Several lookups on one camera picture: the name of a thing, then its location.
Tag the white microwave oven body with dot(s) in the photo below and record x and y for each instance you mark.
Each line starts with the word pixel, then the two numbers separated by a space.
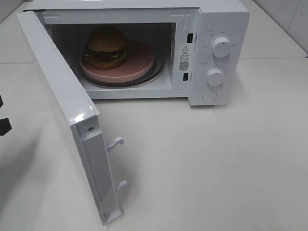
pixel 163 25

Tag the round white door button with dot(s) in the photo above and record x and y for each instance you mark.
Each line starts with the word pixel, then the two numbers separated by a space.
pixel 210 96

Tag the white microwave door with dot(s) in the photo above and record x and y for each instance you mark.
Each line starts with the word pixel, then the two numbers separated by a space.
pixel 77 115

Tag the burger with sesame bun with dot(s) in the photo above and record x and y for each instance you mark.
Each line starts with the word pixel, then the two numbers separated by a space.
pixel 106 48

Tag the lower white timer knob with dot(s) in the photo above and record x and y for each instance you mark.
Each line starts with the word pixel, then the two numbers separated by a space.
pixel 215 77

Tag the glass microwave turntable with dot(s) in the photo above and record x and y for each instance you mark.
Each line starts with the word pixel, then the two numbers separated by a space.
pixel 151 75

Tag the upper white power knob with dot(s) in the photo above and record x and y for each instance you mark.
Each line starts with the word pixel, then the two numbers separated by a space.
pixel 221 46

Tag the white warning label sticker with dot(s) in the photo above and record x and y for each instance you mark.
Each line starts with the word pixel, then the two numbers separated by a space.
pixel 184 57

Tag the pink round plate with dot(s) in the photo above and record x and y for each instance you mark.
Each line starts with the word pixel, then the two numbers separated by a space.
pixel 139 60

